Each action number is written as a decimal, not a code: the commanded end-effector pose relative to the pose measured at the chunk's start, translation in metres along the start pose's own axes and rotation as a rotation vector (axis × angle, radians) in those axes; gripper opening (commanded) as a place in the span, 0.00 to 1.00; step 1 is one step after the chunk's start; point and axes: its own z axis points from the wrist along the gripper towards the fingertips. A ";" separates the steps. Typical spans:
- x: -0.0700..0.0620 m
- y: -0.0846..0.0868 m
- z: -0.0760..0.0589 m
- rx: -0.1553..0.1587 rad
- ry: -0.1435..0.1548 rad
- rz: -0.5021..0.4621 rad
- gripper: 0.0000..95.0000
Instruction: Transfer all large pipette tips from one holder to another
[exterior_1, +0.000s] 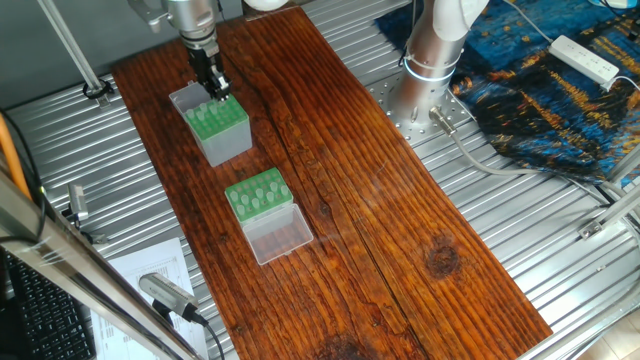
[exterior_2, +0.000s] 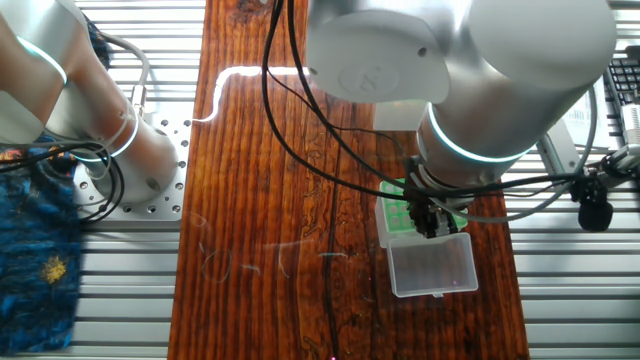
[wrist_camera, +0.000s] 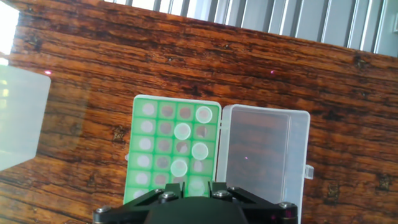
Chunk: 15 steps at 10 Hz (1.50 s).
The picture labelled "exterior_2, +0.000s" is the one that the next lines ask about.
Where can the brown wooden board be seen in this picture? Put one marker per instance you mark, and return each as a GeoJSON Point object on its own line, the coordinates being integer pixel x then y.
{"type": "Point", "coordinates": [270, 220]}

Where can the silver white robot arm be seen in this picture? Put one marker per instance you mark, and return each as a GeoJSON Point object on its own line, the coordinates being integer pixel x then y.
{"type": "Point", "coordinates": [500, 70]}

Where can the tall green pipette tip holder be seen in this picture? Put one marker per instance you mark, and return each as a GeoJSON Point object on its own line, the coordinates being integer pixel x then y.
{"type": "Point", "coordinates": [435, 270]}

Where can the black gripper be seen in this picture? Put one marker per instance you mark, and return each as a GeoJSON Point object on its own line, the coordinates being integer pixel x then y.
{"type": "Point", "coordinates": [428, 195]}

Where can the blue patterned cloth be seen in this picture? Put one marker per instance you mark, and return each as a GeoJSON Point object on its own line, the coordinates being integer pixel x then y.
{"type": "Point", "coordinates": [35, 270]}

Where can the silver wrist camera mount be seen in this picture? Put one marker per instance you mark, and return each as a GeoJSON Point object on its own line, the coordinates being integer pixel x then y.
{"type": "Point", "coordinates": [560, 155]}

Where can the black keyboard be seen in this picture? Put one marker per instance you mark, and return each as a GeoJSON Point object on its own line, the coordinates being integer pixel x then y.
{"type": "Point", "coordinates": [625, 80]}

